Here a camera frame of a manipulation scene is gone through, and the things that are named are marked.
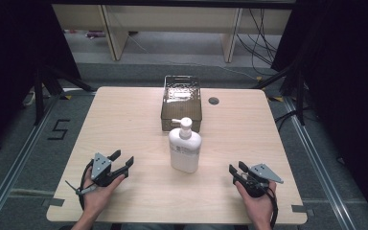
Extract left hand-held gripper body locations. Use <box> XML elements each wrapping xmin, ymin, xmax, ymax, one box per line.
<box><xmin>90</xmin><ymin>151</ymin><xmax>129</xmax><ymax>188</ymax></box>

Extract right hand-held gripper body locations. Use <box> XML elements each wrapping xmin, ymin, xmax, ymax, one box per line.
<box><xmin>233</xmin><ymin>163</ymin><xmax>285</xmax><ymax>198</ymax></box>

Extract white pump bottle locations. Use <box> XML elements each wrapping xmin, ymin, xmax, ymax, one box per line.
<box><xmin>168</xmin><ymin>116</ymin><xmax>203</xmax><ymax>174</ymax></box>

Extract person's right hand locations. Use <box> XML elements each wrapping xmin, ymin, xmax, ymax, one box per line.
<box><xmin>235</xmin><ymin>180</ymin><xmax>278</xmax><ymax>224</ymax></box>

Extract person's left hand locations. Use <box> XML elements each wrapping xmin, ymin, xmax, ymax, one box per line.
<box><xmin>81</xmin><ymin>165</ymin><xmax>127</xmax><ymax>220</ymax></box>

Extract black metal stand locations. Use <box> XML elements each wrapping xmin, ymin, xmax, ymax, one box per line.
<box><xmin>32</xmin><ymin>65</ymin><xmax>98</xmax><ymax>127</ymax></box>
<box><xmin>250</xmin><ymin>60</ymin><xmax>311</xmax><ymax>127</ymax></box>

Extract black curtain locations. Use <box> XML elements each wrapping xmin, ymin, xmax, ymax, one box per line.
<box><xmin>0</xmin><ymin>0</ymin><xmax>82</xmax><ymax>161</ymax></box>
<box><xmin>269</xmin><ymin>0</ymin><xmax>368</xmax><ymax>230</ymax></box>

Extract beige wooden bench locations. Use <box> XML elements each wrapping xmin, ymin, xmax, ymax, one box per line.
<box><xmin>51</xmin><ymin>3</ymin><xmax>293</xmax><ymax>64</ymax></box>

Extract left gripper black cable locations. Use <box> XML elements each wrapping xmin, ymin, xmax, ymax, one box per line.
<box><xmin>78</xmin><ymin>158</ymin><xmax>96</xmax><ymax>212</ymax></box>

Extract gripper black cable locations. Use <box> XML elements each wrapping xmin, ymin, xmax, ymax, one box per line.
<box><xmin>264</xmin><ymin>185</ymin><xmax>280</xmax><ymax>230</ymax></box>
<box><xmin>78</xmin><ymin>158</ymin><xmax>96</xmax><ymax>212</ymax></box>

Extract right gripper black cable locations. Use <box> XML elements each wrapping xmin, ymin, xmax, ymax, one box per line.
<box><xmin>264</xmin><ymin>185</ymin><xmax>280</xmax><ymax>230</ymax></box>

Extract aluminium floor rail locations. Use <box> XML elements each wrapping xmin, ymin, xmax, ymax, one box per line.
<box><xmin>0</xmin><ymin>94</ymin><xmax>61</xmax><ymax>228</ymax></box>
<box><xmin>283</xmin><ymin>97</ymin><xmax>357</xmax><ymax>230</ymax></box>

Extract bundle of black cables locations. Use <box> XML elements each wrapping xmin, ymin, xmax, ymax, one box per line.
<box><xmin>236</xmin><ymin>8</ymin><xmax>283</xmax><ymax>77</ymax></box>

